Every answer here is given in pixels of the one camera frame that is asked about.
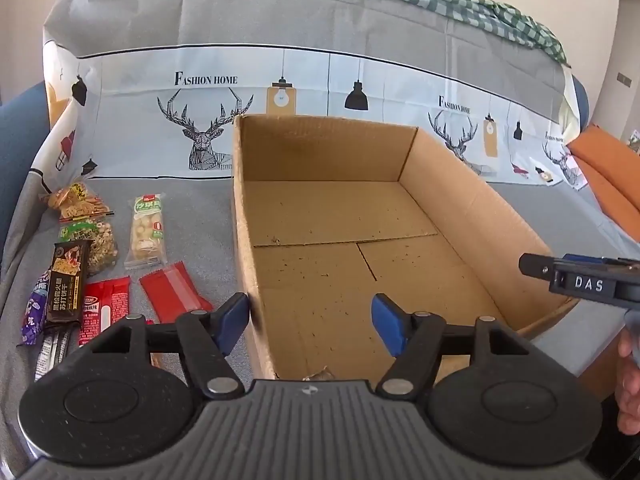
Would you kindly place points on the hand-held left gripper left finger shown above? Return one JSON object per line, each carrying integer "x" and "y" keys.
{"x": 232, "y": 320}

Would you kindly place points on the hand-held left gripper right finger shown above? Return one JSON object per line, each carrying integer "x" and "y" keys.
{"x": 387, "y": 322}

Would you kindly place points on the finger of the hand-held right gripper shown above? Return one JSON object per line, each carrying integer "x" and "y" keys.
{"x": 535, "y": 265}
{"x": 582, "y": 263}

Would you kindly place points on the small plain red packet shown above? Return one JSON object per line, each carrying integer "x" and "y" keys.
{"x": 172, "y": 290}

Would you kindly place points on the pale nougat bar packet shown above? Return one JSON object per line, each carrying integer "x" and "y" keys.
{"x": 146, "y": 232}

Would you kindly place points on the cardboard box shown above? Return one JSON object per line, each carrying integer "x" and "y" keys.
{"x": 325, "y": 210}

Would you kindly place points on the red white-striped snack packet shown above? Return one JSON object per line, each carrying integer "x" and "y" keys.
{"x": 102, "y": 305}

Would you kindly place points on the green label peanut bag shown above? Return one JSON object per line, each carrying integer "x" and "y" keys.
{"x": 102, "y": 247}

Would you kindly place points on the black cracker packet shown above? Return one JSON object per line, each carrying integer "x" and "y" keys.
{"x": 67, "y": 280}

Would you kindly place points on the silver stick packet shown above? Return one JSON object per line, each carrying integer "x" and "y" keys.
{"x": 52, "y": 352}

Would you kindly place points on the clear cracker bag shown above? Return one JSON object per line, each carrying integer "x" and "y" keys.
{"x": 75, "y": 202}

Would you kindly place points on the purple snack packet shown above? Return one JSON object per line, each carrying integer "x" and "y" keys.
{"x": 34, "y": 310}

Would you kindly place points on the person's right hand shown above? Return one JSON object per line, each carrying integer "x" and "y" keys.
{"x": 629, "y": 390}

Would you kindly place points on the orange cushion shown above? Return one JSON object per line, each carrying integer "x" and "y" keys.
{"x": 607, "y": 175}

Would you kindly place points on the blue fabric sofa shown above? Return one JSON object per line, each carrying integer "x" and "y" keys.
{"x": 20, "y": 135}

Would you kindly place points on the wall switch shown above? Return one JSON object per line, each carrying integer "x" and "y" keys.
{"x": 624, "y": 78}

